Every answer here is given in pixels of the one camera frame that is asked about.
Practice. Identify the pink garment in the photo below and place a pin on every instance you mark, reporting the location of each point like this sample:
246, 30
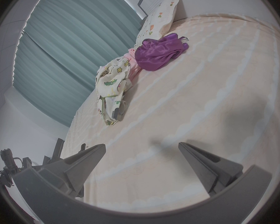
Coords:
131, 62

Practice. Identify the purple garment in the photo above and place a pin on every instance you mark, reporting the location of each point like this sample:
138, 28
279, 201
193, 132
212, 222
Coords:
158, 52

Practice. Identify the bed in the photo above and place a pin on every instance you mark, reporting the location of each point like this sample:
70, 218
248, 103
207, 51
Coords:
200, 90

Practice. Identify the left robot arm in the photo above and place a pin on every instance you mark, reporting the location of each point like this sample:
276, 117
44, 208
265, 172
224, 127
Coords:
7, 160

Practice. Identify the white printed pillow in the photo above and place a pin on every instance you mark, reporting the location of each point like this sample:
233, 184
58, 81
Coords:
158, 17

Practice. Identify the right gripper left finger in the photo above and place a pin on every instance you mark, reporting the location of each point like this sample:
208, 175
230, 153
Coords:
84, 164

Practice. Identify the blue-green curtain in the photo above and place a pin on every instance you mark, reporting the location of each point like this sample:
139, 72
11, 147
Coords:
84, 15
49, 78

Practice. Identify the white printed pyjama garment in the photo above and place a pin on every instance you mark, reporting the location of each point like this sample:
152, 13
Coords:
112, 83

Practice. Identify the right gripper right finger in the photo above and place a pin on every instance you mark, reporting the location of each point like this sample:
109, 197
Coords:
205, 167

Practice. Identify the black dressing table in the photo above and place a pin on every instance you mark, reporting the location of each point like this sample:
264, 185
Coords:
47, 160

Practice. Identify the black chest of drawers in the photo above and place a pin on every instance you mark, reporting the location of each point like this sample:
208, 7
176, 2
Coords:
59, 148

